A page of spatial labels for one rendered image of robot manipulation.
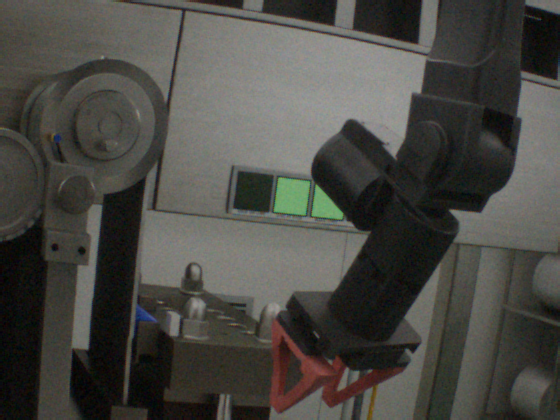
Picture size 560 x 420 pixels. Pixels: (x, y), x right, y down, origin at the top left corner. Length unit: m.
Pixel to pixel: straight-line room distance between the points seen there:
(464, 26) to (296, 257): 3.38
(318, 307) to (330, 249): 3.35
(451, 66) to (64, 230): 0.49
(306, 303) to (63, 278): 0.36
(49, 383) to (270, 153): 0.59
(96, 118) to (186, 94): 0.40
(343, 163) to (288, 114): 0.73
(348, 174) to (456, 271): 1.09
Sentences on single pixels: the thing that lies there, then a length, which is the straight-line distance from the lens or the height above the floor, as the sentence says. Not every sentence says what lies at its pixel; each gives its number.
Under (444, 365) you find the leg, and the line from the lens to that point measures 1.85.
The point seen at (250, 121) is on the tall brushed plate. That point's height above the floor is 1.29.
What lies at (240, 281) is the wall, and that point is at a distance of 3.96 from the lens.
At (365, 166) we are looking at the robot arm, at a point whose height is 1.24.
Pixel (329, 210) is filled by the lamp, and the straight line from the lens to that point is 1.49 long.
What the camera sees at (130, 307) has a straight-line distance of 1.09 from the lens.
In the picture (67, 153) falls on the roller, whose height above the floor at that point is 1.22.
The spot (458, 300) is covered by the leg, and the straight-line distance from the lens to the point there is 1.83.
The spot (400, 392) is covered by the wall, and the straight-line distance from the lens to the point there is 4.39.
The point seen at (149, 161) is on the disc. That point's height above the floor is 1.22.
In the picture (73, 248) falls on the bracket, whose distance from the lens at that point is 0.99.
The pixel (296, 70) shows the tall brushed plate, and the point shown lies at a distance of 1.47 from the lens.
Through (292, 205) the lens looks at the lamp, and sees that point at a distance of 1.47.
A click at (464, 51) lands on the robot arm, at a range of 0.68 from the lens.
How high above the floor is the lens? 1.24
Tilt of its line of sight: 3 degrees down
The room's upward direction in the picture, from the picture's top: 8 degrees clockwise
